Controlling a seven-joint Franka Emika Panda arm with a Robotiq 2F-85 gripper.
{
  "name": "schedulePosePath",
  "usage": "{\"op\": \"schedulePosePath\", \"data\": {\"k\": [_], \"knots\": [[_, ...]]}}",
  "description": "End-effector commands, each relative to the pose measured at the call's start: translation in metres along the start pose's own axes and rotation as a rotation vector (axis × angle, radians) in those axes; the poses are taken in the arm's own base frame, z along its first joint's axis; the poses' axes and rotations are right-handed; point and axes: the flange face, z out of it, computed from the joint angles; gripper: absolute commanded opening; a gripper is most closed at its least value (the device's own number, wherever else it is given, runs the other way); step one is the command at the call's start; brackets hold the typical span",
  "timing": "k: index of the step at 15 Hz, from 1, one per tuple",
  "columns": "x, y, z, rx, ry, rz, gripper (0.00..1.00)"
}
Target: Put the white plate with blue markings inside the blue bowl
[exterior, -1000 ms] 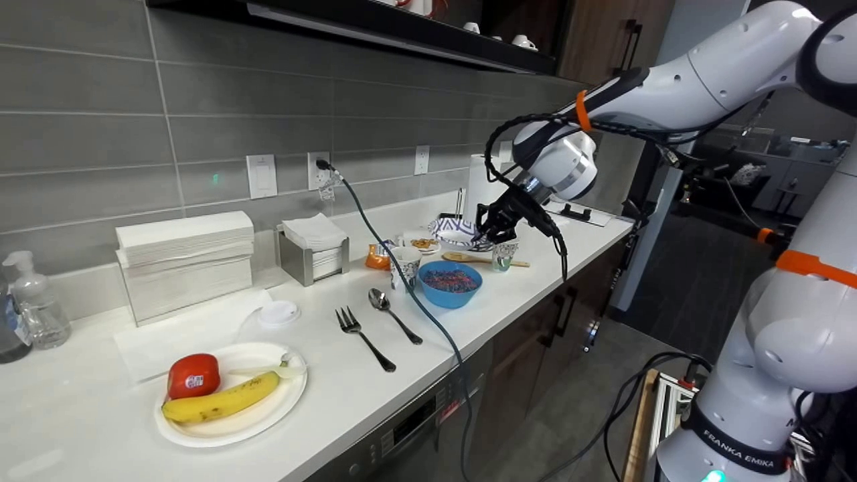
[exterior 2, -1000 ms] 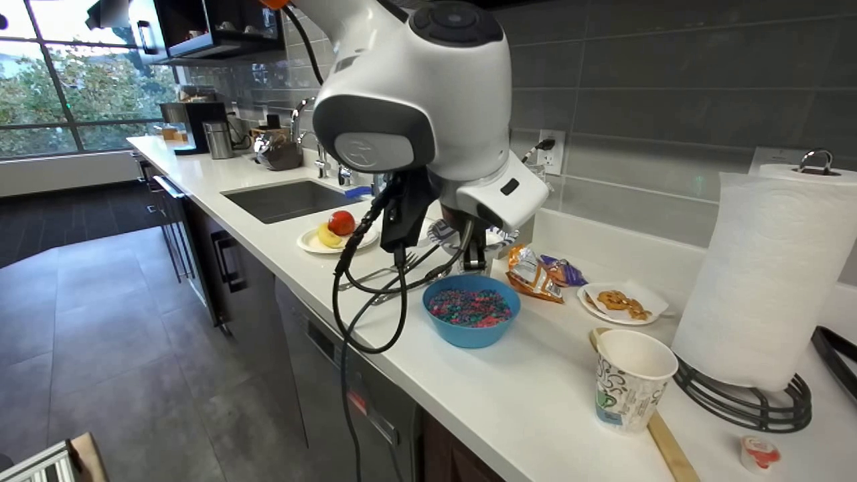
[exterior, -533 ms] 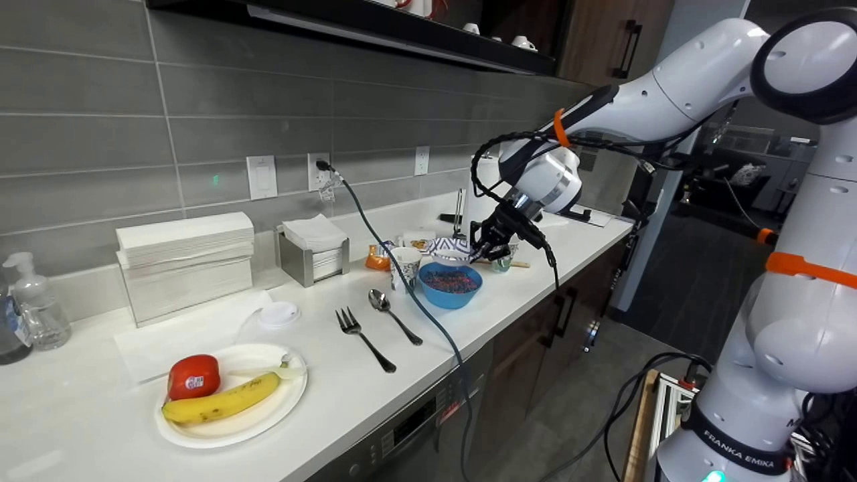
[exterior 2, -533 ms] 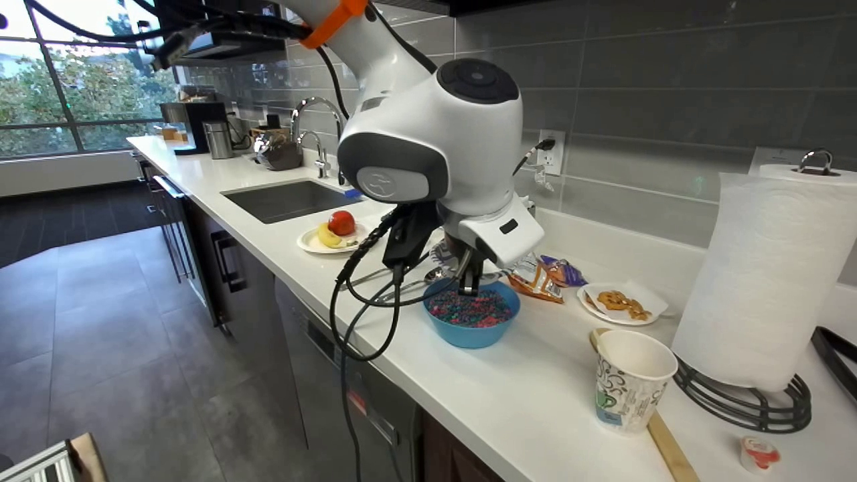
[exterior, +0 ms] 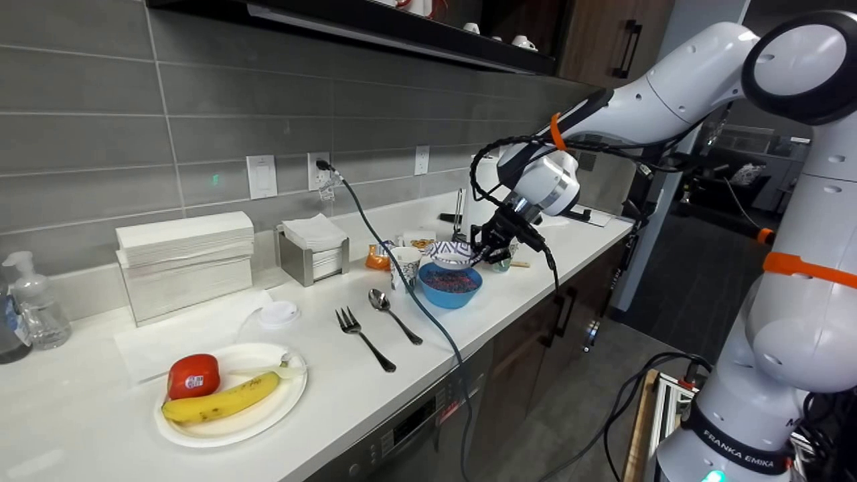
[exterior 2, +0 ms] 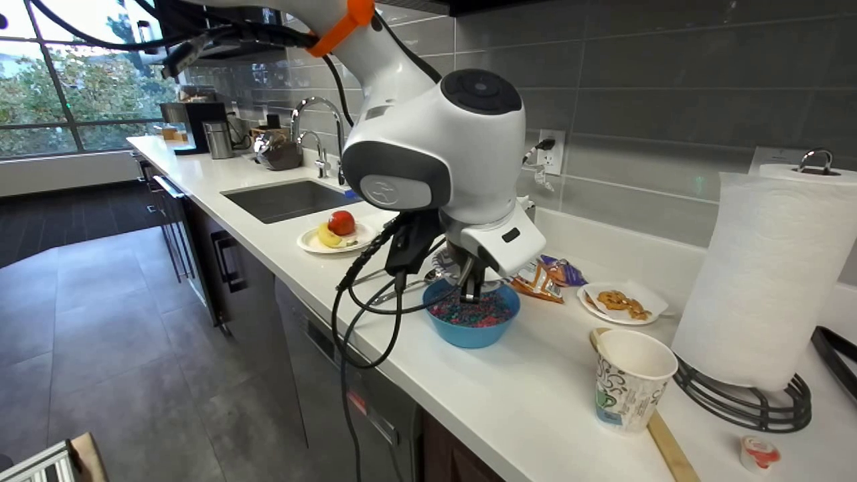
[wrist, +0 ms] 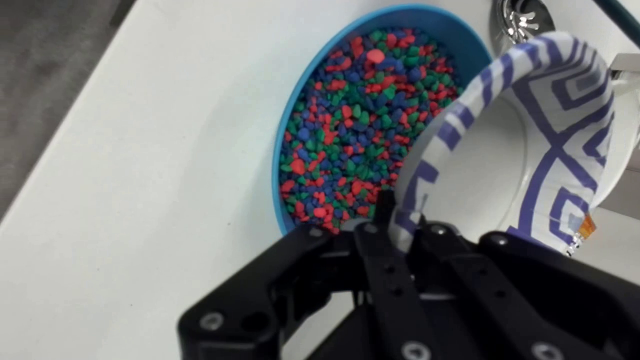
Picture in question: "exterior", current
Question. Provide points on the small white wall outlet plate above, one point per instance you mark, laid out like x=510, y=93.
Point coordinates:
x=422, y=162

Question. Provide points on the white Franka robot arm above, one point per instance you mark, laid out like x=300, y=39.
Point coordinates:
x=794, y=311

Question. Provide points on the white paper towel box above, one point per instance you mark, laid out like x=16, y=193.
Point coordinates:
x=182, y=269

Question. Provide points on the large white wall outlet plate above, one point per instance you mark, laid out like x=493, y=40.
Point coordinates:
x=260, y=178

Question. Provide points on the dark wall shelf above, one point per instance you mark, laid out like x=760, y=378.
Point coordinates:
x=356, y=23

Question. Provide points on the white cup on shelf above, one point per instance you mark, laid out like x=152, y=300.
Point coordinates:
x=523, y=40
x=470, y=27

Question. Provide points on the small white plate blue markings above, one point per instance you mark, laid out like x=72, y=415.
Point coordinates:
x=448, y=255

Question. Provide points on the blue bowl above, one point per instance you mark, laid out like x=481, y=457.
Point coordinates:
x=448, y=291

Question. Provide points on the steel dishwasher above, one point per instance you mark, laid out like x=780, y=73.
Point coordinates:
x=401, y=437

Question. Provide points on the metal paper towel holder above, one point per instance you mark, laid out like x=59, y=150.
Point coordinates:
x=459, y=233

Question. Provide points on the wall outlet with plug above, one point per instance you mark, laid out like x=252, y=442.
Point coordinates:
x=317, y=178

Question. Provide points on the red apple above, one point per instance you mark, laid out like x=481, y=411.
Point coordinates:
x=193, y=377

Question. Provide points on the clear glass cup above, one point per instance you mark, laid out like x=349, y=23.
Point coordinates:
x=511, y=264

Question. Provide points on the white paper towel roll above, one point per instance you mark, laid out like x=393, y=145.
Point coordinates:
x=482, y=192

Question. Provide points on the white food container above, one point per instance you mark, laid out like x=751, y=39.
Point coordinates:
x=415, y=239

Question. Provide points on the brown upper cabinet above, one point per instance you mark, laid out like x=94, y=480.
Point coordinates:
x=592, y=40

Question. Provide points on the orange packet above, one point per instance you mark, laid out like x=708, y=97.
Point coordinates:
x=375, y=259

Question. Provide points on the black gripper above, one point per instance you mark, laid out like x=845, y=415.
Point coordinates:
x=514, y=225

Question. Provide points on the wooden cart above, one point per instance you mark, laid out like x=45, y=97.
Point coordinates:
x=644, y=419

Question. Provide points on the yellow banana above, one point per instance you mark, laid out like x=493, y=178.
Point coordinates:
x=222, y=403

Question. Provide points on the red white mug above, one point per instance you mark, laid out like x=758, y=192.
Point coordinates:
x=418, y=7

